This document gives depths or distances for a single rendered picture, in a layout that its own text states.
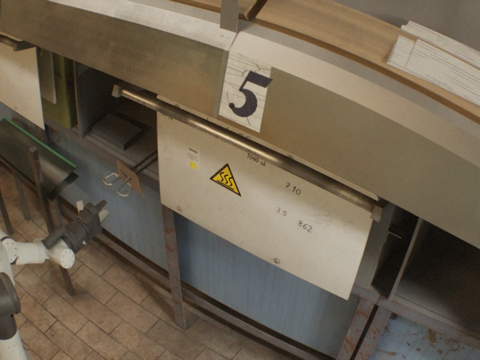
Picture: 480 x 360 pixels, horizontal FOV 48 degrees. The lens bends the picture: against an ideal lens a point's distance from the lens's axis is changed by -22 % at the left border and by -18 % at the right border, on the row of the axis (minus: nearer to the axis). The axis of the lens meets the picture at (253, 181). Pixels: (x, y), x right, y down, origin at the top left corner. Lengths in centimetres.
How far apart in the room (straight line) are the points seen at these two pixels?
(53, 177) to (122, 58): 112
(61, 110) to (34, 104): 16
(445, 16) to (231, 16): 42
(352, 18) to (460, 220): 40
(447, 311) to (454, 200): 80
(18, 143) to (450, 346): 196
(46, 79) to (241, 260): 99
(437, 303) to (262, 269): 66
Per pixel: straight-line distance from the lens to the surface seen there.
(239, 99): 116
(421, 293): 181
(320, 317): 211
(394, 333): 200
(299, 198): 149
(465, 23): 112
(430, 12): 112
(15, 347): 131
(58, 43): 151
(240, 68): 114
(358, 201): 124
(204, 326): 268
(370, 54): 103
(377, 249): 165
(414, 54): 102
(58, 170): 240
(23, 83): 220
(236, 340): 264
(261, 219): 161
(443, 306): 180
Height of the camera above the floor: 225
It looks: 43 degrees down
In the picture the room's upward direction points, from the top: 4 degrees clockwise
